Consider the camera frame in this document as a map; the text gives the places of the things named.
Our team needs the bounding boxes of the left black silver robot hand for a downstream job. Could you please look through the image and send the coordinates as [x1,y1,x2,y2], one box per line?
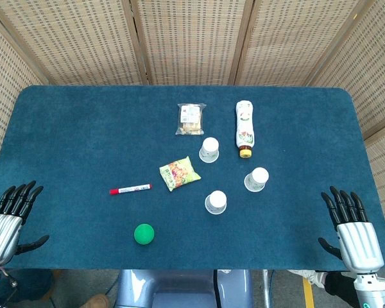
[0,180,51,266]

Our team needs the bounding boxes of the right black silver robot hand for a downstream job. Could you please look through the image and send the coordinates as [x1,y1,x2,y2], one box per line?
[318,185,385,275]

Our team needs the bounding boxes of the white printed paper cup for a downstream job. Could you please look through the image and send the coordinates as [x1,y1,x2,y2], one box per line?
[205,190,228,215]
[243,167,270,193]
[198,137,220,164]

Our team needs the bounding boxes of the black trouser leg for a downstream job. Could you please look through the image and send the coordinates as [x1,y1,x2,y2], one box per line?
[323,271,360,298]

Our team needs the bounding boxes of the white shoe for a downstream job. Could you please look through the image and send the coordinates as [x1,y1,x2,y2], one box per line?
[287,269,328,288]

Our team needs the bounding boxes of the metal table leg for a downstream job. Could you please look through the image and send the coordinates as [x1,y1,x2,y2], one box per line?
[261,269,273,308]

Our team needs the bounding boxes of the brown shoe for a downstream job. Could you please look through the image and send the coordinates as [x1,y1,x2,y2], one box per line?
[83,293,112,308]

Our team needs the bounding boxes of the blue felt table cover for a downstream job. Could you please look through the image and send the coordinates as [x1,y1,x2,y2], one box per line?
[0,85,385,270]

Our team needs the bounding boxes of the red white marker pen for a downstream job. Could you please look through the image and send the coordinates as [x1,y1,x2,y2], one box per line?
[109,184,153,196]

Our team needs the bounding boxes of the green ball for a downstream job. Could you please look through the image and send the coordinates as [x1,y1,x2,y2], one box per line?
[133,223,155,246]

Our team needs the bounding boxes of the white bottle yellow cap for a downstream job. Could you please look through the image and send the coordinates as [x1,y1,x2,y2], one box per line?
[234,99,255,158]

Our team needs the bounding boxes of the grey blue robot torso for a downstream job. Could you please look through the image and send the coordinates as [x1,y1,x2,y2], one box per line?
[115,269,254,308]

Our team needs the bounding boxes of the green yellow snack packet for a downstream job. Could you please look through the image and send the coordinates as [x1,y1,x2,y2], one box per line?
[158,155,202,193]

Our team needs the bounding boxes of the clear bag of crackers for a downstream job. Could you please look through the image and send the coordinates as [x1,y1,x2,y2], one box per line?
[175,102,207,136]

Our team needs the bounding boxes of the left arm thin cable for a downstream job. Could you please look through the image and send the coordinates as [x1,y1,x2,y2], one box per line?
[0,268,19,288]

